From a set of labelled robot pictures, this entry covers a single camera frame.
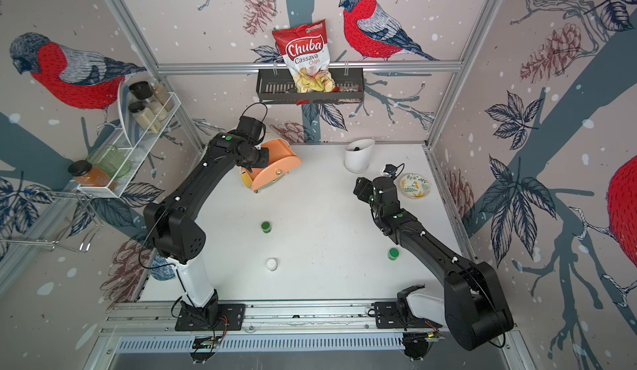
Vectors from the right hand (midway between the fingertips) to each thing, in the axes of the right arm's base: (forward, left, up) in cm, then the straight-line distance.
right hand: (363, 179), depth 87 cm
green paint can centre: (-13, +36, -14) cm, 40 cm away
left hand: (+6, +35, +6) cm, 36 cm away
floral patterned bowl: (+9, -24, -16) cm, 30 cm away
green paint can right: (-21, -11, -14) cm, 28 cm away
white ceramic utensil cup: (+19, 0, -7) cm, 20 cm away
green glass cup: (-10, +75, +19) cm, 78 cm away
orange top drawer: (+1, +28, +7) cm, 29 cm away
